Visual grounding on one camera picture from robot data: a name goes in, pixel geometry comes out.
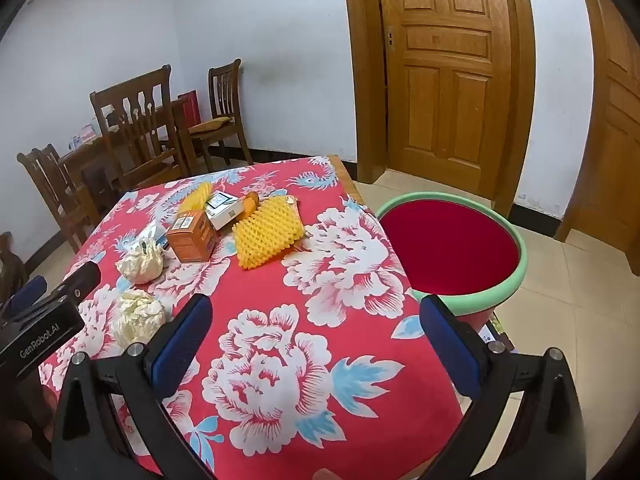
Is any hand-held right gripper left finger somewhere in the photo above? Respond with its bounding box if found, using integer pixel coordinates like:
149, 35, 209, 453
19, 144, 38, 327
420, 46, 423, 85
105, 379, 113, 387
50, 292, 216, 480

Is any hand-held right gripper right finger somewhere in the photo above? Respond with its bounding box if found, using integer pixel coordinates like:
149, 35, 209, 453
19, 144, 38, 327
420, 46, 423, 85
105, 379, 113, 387
419, 294, 598, 480

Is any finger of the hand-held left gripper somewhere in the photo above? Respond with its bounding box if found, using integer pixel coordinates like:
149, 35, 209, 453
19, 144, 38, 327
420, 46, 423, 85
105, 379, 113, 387
54, 260, 103, 307
9, 275, 49, 315

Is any green basin with red inside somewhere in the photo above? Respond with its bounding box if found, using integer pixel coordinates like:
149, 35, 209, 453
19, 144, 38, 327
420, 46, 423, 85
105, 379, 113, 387
375, 191, 529, 331

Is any orange cardboard box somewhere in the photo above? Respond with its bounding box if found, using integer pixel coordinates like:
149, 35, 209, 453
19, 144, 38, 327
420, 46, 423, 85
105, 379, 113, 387
166, 209, 219, 264

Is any large yellow foam net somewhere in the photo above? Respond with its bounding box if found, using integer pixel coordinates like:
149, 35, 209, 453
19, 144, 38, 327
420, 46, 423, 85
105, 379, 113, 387
231, 196, 306, 271

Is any crumpled white paper ball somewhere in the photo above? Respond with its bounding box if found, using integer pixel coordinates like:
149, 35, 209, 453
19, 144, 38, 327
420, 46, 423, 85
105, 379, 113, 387
109, 289, 169, 351
116, 242, 165, 285

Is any red floral tablecloth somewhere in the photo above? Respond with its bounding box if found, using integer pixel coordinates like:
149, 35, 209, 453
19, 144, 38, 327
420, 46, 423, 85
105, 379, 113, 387
37, 155, 463, 480

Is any wooden dining table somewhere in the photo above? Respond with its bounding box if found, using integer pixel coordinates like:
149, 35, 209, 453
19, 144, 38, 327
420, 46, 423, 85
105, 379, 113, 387
59, 100, 202, 202

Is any white cardboard box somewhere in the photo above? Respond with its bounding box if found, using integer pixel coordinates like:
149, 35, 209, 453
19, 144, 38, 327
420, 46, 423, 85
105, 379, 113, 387
204, 190, 246, 231

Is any small yellow foam net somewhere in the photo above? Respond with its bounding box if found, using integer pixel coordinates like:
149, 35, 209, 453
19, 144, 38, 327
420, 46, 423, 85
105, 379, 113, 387
178, 181, 215, 213

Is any orange plush toy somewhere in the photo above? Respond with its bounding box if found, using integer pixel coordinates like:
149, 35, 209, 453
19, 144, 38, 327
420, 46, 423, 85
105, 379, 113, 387
239, 191, 261, 221

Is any large wooden chair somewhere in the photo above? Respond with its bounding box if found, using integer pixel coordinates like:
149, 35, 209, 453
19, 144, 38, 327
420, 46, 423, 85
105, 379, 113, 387
90, 64, 189, 192

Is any yellow seat cushion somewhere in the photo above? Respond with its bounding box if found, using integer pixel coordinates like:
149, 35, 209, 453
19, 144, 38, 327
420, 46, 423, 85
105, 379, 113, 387
187, 116, 234, 135

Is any wooden chair with cushion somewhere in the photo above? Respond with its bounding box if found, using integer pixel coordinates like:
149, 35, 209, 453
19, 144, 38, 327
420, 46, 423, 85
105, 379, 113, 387
191, 58, 254, 172

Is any wooden panel door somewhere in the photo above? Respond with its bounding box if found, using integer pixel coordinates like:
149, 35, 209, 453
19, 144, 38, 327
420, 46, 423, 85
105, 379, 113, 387
592, 0, 640, 262
375, 0, 514, 182

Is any wooden door frame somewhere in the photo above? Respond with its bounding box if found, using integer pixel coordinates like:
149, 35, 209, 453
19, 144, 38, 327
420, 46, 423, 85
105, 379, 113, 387
554, 0, 640, 277
341, 0, 537, 217

